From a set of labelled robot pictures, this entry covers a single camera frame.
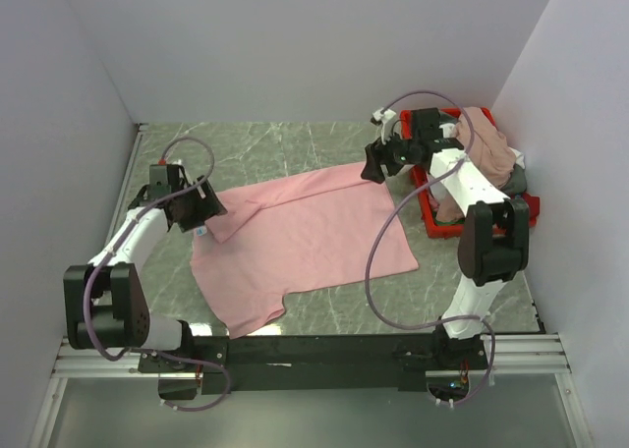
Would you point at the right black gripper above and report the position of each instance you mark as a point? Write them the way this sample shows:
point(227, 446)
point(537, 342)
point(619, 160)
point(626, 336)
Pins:
point(377, 153)

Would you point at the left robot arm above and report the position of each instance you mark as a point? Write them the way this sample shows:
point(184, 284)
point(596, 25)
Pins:
point(105, 304)

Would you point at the red garment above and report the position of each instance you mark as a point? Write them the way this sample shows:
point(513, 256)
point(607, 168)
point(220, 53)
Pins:
point(534, 204)

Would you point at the green garment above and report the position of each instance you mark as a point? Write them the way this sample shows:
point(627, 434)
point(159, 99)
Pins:
point(443, 223)

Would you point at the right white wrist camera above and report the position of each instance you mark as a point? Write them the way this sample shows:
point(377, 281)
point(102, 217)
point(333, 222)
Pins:
point(382, 117)

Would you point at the pink t shirt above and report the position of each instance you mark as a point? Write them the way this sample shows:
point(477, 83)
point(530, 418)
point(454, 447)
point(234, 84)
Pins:
point(291, 235)

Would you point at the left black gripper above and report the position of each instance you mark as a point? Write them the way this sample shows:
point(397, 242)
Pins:
point(208, 206)

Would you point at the white t shirt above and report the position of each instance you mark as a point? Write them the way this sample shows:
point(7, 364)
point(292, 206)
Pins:
point(518, 155)

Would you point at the beige t shirt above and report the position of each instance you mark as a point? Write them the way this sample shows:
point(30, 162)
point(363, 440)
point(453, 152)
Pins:
point(448, 209)

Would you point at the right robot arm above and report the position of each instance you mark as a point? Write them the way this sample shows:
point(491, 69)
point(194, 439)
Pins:
point(494, 245)

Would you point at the red plastic bin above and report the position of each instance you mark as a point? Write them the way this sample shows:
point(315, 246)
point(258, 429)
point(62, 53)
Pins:
point(442, 230)

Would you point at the black base beam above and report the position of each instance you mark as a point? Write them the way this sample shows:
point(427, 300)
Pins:
point(262, 363)

